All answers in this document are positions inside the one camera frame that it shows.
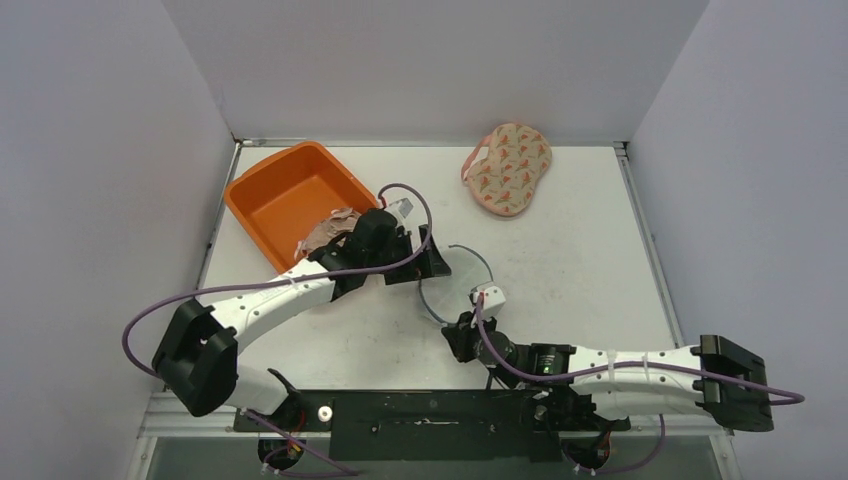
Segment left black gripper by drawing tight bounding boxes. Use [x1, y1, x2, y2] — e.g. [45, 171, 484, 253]
[366, 225, 450, 285]

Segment white mesh laundry bag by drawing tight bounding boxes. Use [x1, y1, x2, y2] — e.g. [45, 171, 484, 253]
[417, 244, 495, 327]

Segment orange plastic tub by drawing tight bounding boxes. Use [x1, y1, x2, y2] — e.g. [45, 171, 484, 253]
[224, 141, 377, 273]

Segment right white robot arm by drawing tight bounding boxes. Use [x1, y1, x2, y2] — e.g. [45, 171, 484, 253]
[441, 311, 774, 432]

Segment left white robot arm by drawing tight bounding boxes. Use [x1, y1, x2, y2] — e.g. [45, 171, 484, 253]
[152, 209, 451, 431]

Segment beige bra in tub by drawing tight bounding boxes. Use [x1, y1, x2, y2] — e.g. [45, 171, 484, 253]
[294, 207, 361, 260]

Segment floral padded bra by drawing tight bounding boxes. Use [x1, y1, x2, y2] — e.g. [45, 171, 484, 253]
[460, 123, 553, 217]

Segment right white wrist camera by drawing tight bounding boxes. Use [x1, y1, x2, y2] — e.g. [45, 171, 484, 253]
[469, 281, 506, 321]

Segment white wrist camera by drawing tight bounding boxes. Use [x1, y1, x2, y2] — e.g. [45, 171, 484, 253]
[469, 281, 506, 321]
[384, 198, 414, 229]

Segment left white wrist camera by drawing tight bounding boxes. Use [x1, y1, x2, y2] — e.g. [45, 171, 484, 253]
[384, 198, 414, 229]

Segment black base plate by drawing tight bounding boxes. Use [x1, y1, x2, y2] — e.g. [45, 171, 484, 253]
[234, 389, 631, 462]

